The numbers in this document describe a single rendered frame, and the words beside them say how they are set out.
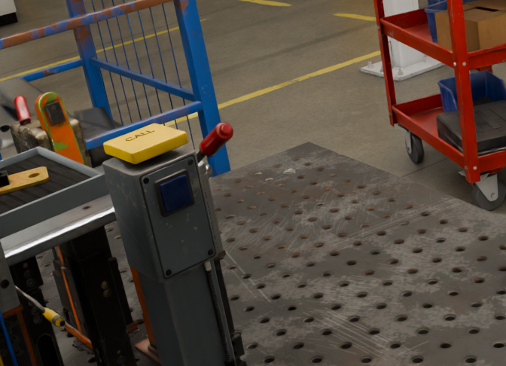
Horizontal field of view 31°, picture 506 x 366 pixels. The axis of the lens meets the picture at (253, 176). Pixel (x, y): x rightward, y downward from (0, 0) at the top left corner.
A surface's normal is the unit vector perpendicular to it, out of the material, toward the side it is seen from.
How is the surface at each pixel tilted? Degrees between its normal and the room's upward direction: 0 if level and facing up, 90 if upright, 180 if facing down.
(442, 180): 0
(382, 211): 0
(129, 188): 90
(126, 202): 90
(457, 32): 90
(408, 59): 90
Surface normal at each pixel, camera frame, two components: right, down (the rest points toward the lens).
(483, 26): 0.37, 0.27
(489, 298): -0.18, -0.92
